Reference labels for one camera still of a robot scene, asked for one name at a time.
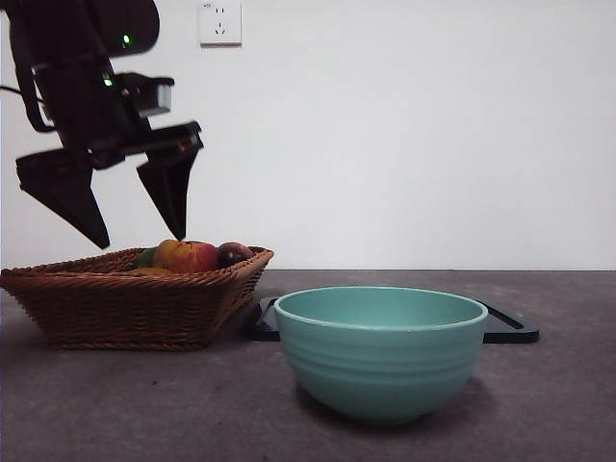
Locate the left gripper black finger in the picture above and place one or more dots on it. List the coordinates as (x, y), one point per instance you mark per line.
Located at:
(67, 192)
(168, 192)

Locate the yellow brown round fruit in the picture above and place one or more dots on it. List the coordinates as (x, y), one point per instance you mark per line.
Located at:
(146, 271)

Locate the teal ribbed bowl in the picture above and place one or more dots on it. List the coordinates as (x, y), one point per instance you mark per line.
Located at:
(380, 366)

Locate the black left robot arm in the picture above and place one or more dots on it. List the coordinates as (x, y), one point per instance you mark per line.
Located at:
(58, 29)

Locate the red yellow apple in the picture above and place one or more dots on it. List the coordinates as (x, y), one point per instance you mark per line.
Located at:
(185, 256)

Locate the green avocado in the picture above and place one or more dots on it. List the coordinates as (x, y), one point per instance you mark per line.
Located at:
(146, 259)

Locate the dark red plum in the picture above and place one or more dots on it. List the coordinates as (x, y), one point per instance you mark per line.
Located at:
(233, 254)

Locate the brown wicker basket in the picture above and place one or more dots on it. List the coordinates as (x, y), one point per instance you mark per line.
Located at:
(125, 308)

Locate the dark green rectangular tray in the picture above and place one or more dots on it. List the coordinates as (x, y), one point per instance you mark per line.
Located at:
(510, 332)

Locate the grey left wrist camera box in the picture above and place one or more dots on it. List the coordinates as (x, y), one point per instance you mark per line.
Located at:
(156, 96)

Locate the white wall socket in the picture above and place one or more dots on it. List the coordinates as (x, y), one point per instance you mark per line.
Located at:
(221, 23)

